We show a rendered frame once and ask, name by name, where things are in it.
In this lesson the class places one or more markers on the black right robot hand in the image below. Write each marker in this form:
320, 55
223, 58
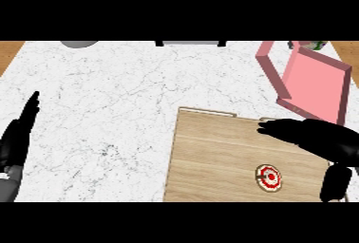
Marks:
323, 139

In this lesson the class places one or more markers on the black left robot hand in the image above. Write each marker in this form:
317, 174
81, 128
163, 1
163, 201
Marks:
19, 139

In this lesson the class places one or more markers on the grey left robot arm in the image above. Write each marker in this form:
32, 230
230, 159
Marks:
10, 185

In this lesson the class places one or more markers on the pink cardboard box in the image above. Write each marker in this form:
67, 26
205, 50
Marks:
311, 82

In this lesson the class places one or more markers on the wooden tray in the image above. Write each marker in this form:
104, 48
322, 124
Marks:
243, 161

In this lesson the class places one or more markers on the green and white object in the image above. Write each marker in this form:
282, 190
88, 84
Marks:
314, 45

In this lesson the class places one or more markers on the grey round object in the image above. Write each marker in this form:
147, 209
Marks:
79, 44

